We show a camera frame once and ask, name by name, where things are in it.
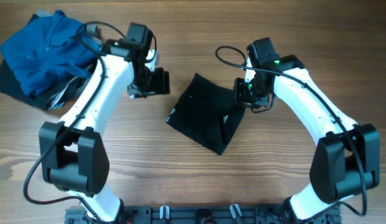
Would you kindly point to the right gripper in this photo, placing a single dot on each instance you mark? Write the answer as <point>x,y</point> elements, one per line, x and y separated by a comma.
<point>240,95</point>

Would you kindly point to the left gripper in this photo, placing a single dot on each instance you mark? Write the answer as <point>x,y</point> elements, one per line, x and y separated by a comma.
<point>161,83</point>

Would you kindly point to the black t-shirt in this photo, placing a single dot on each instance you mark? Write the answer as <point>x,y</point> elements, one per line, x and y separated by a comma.
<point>207,113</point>

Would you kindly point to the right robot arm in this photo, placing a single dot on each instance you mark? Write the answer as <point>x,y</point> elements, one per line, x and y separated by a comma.
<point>346,159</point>

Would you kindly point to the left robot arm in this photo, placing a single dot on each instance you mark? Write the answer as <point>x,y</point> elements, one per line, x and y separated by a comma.
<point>73,157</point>

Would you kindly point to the grey folded garment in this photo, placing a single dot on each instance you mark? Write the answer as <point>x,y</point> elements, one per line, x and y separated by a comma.
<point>67,89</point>

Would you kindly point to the blue polo shirt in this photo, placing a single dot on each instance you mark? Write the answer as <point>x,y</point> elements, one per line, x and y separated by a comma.
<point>45,52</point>

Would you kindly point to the black folded garment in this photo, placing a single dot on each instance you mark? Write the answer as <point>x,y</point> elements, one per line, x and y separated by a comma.
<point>8,83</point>

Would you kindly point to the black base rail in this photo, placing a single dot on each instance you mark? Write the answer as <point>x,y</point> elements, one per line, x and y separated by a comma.
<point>259,214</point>

